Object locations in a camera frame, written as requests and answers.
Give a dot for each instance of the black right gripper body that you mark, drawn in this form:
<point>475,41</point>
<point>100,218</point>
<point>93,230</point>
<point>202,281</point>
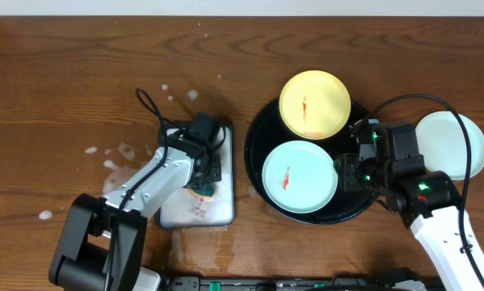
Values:
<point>350,168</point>

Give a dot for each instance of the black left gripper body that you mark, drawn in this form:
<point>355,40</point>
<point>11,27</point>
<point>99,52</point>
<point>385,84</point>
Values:
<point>211,174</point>

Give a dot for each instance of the green yellow sponge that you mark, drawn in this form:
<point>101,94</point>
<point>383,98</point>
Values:
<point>203,191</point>

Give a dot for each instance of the light blue plate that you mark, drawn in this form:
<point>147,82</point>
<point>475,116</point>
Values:
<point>299,177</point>

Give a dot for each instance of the pale green plate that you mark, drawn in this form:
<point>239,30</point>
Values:
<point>442,144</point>

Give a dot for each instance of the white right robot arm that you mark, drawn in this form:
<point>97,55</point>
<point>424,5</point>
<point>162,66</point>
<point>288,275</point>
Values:
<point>429,205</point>

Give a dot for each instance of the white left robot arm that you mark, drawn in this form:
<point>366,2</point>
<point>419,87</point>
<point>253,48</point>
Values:
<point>102,240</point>

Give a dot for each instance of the black round tray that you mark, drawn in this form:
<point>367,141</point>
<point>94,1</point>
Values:
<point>268,131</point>

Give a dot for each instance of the yellow plate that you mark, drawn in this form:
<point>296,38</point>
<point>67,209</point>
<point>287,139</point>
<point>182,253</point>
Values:
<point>314,104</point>

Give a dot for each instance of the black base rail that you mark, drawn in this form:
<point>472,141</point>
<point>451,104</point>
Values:
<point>396,279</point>

